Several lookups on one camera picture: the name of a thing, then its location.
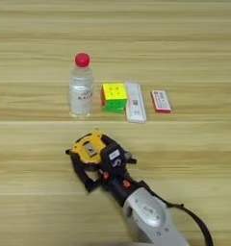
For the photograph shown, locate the red and white card box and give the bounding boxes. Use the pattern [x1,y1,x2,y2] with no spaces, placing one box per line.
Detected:
[150,89,172,114]

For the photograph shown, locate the yellow green red puzzle cube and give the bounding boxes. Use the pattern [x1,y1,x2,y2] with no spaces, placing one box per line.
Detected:
[100,83,128,113]

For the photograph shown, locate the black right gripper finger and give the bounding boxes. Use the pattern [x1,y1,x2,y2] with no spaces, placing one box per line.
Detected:
[64,148,102,194]
[102,134,138,165]

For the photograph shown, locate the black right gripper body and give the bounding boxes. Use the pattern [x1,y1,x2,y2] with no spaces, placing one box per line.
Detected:
[96,164,146,207]

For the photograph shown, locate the long white box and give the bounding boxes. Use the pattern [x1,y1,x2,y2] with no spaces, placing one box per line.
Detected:
[124,82,148,124]

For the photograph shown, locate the clear water bottle red cap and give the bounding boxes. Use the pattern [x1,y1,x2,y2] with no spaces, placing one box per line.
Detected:
[68,52,95,120]

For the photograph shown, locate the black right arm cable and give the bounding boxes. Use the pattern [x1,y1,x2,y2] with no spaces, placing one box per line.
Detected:
[141,180,215,246]

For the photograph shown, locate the yellow black tape measure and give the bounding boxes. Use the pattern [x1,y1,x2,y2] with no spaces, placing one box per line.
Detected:
[68,129,113,167]

